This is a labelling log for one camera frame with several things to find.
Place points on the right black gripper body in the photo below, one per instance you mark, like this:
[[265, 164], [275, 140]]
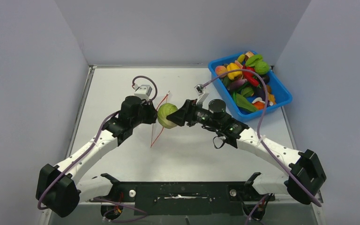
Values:
[[202, 116]]

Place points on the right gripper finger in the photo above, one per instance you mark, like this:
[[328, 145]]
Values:
[[178, 117], [189, 106]]

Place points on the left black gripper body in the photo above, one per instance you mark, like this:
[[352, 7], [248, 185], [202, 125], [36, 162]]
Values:
[[146, 116]]

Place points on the green toy cabbage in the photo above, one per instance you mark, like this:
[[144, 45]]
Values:
[[164, 110]]

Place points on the red toy chili pepper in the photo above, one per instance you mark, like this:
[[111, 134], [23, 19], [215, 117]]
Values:
[[250, 76]]

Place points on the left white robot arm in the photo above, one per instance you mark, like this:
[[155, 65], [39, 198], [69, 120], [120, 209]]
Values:
[[59, 187]]

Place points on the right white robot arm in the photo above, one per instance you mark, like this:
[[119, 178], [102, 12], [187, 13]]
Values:
[[302, 173]]

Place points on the toy peach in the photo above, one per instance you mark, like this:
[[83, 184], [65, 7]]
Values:
[[221, 71]]

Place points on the yellow toy bell pepper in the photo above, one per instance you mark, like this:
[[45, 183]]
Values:
[[234, 71]]

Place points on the green toy leaf vegetable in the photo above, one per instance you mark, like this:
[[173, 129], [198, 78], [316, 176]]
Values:
[[253, 60]]

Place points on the green toy lettuce ball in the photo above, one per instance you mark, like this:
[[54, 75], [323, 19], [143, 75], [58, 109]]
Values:
[[262, 68]]

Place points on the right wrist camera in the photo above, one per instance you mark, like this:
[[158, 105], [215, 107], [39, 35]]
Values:
[[202, 94]]

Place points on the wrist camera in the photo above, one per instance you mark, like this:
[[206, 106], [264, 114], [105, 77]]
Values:
[[143, 92], [202, 94]]

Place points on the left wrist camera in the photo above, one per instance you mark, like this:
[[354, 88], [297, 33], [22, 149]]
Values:
[[143, 92]]

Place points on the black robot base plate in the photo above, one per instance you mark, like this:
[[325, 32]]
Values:
[[185, 198]]

